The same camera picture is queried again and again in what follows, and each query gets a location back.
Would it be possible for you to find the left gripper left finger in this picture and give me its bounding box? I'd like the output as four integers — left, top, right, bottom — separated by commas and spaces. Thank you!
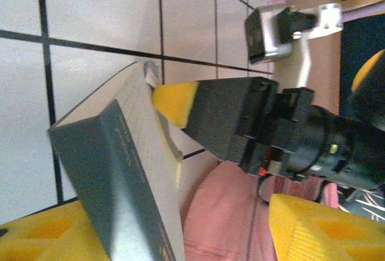
0, 199, 114, 261

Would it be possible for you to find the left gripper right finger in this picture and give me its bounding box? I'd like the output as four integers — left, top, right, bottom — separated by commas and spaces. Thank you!
267, 193, 385, 261

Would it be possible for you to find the pink student backpack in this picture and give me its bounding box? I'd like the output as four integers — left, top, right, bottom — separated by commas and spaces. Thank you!
180, 161, 340, 261

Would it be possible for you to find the thick dark blue book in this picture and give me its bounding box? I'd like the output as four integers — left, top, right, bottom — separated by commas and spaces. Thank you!
47, 61, 186, 261

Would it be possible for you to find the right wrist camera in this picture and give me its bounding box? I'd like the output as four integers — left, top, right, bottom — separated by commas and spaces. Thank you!
244, 2, 344, 66

